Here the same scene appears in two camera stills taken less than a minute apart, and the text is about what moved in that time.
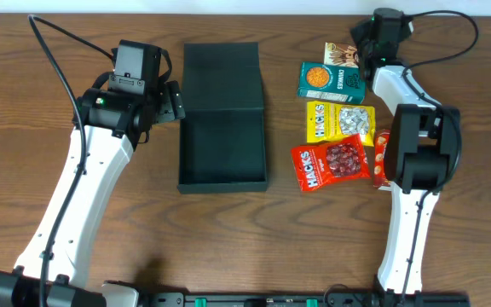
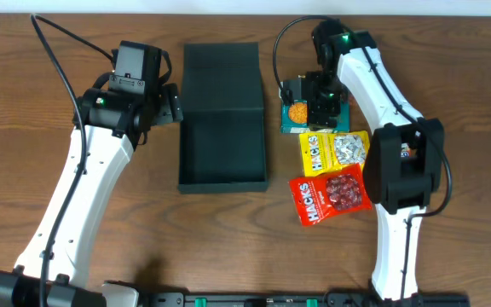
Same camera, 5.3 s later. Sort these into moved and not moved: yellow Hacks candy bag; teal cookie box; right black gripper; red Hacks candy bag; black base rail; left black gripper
Moved: yellow Hacks candy bag; red Hacks candy bag; right black gripper; teal cookie box
Not moved: left black gripper; black base rail
